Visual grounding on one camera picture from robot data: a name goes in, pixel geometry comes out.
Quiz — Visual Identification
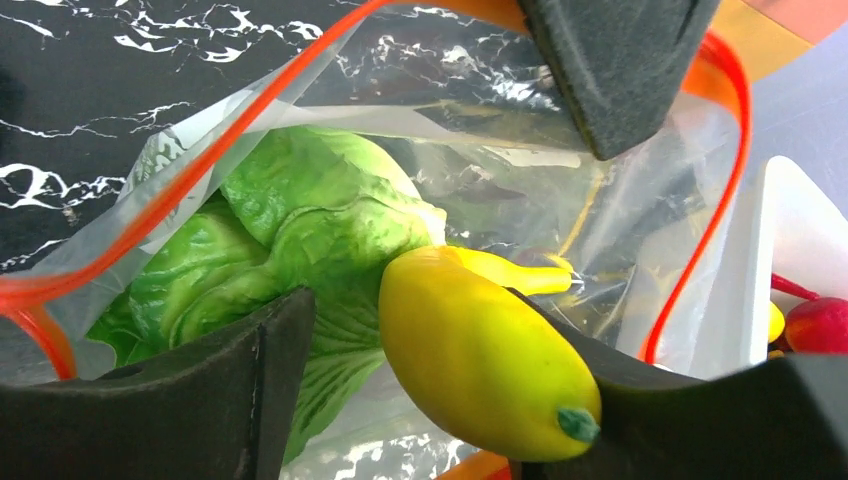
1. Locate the yellow banana toy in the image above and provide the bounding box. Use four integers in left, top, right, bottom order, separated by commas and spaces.
768, 302, 786, 349
378, 245, 601, 462

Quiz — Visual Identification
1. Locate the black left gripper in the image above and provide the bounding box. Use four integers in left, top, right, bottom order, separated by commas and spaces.
520, 0, 718, 160

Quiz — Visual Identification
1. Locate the white plastic bin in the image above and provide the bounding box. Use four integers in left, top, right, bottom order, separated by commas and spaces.
683, 156, 847, 379

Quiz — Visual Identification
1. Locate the cream round drum appliance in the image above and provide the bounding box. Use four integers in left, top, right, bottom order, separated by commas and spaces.
710, 0, 847, 82

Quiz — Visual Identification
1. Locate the napa cabbage toy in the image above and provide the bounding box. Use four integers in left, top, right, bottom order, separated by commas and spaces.
88, 126, 446, 460

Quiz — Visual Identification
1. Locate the red apple toy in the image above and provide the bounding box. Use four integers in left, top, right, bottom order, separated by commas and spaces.
784, 297, 847, 354

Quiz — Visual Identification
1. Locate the clear zip bag orange zipper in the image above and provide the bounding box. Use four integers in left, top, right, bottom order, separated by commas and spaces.
1, 1, 750, 479

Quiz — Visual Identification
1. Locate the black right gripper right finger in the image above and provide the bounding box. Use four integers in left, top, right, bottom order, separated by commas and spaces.
512, 323, 847, 479

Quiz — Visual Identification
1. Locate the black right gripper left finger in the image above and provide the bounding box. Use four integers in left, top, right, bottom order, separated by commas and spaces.
1, 288, 316, 479

